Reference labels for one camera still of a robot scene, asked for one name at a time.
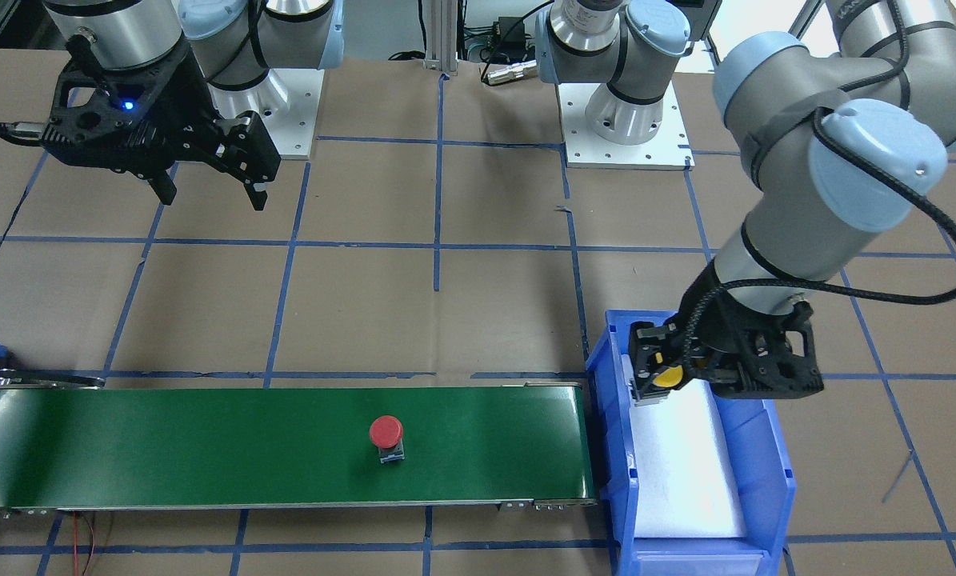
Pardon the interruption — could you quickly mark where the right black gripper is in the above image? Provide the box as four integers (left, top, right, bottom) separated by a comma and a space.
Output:
0, 36, 281, 211

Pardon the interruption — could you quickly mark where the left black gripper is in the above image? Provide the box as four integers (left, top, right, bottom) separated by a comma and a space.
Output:
628, 263, 824, 407

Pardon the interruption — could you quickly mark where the yellow push button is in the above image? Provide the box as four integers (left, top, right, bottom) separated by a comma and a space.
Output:
649, 351, 685, 391

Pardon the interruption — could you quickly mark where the red push button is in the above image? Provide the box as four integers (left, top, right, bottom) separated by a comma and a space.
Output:
369, 414, 405, 464

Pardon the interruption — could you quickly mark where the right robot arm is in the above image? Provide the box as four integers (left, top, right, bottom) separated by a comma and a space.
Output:
0, 1, 345, 210

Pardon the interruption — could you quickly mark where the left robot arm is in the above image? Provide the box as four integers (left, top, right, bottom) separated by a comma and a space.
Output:
620, 1, 956, 402

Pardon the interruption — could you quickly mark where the white foam pad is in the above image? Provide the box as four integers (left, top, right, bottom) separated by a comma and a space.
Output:
629, 380, 747, 538

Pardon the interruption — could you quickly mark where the blue source bin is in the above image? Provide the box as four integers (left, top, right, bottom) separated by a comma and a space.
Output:
586, 310, 796, 575

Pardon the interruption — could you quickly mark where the green conveyor belt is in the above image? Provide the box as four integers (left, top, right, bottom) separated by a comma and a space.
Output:
0, 383, 595, 511

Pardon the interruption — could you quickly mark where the black power adapter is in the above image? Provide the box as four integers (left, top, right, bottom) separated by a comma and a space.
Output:
492, 16, 526, 49

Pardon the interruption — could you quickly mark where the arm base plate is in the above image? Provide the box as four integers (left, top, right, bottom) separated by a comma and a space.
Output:
208, 69, 326, 160
558, 83, 694, 170

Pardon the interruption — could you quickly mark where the aluminium frame post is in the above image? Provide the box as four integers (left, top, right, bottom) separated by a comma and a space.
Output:
418, 1, 463, 77

